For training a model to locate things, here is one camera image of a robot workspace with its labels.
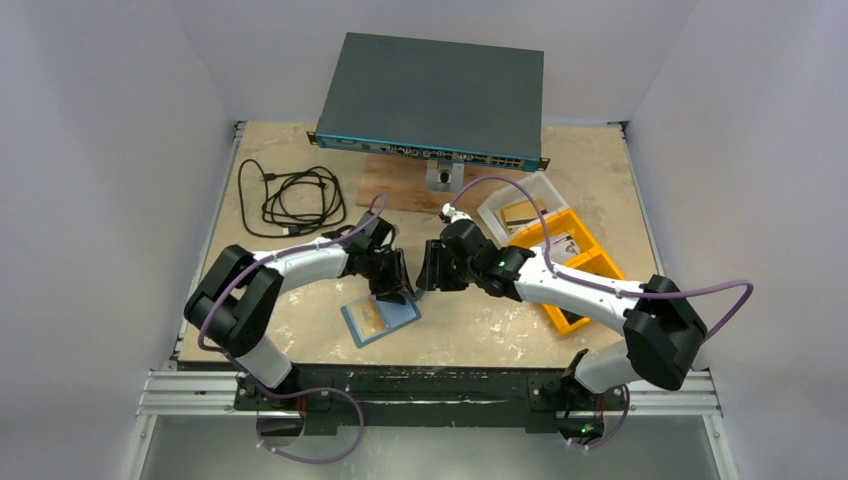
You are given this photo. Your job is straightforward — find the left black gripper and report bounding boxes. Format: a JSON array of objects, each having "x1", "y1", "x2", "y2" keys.
[{"x1": 361, "y1": 246, "x2": 415, "y2": 304}]

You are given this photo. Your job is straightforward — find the gold card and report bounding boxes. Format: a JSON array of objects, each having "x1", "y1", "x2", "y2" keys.
[{"x1": 348, "y1": 298, "x2": 386, "y2": 339}]

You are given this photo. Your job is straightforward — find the blue card holder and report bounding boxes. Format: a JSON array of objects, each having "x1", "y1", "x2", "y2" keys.
[{"x1": 340, "y1": 295, "x2": 421, "y2": 348}]

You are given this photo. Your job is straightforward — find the gold cards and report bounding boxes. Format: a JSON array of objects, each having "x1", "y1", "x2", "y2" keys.
[{"x1": 498, "y1": 200, "x2": 539, "y2": 231}]

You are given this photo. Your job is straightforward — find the wooden board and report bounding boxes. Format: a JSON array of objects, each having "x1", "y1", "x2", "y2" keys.
[{"x1": 356, "y1": 155, "x2": 529, "y2": 216}]

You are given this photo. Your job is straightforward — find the silver items in bin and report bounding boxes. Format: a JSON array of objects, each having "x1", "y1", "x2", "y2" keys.
[{"x1": 548, "y1": 232, "x2": 582, "y2": 264}]

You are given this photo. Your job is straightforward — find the white plastic bin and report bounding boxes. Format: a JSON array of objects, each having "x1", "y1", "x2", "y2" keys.
[{"x1": 477, "y1": 172, "x2": 570, "y2": 246}]

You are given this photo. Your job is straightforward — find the yellow bin middle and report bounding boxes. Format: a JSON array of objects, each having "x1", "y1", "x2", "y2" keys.
[{"x1": 508, "y1": 208, "x2": 600, "y2": 266}]

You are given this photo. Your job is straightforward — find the yellow bin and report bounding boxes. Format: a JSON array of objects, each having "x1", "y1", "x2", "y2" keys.
[
  {"x1": 542, "y1": 247, "x2": 625, "y2": 335},
  {"x1": 508, "y1": 208, "x2": 600, "y2": 266}
]

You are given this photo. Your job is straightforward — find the yellow bin front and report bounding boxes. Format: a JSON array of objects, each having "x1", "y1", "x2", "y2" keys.
[{"x1": 542, "y1": 247, "x2": 625, "y2": 335}]

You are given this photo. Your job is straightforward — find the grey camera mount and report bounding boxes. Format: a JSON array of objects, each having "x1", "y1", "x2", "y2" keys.
[{"x1": 425, "y1": 160, "x2": 465, "y2": 193}]

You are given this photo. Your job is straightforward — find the black coiled cable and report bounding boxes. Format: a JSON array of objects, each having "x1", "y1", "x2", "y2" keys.
[{"x1": 237, "y1": 158, "x2": 347, "y2": 240}]

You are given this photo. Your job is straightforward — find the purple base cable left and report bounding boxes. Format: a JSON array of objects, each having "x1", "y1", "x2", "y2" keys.
[{"x1": 254, "y1": 385, "x2": 369, "y2": 465}]

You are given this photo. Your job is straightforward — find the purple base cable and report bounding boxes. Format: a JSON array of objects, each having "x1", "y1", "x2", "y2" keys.
[
  {"x1": 254, "y1": 385, "x2": 369, "y2": 465},
  {"x1": 566, "y1": 384, "x2": 631, "y2": 452}
]

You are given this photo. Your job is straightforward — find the grey network switch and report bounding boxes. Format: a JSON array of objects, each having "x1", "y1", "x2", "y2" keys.
[{"x1": 307, "y1": 32, "x2": 550, "y2": 172}]

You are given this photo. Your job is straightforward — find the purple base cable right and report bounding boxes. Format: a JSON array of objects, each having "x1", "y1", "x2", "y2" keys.
[{"x1": 566, "y1": 384, "x2": 631, "y2": 452}]

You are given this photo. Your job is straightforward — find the aluminium frame rail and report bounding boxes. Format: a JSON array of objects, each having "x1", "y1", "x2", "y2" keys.
[{"x1": 135, "y1": 371, "x2": 722, "y2": 417}]

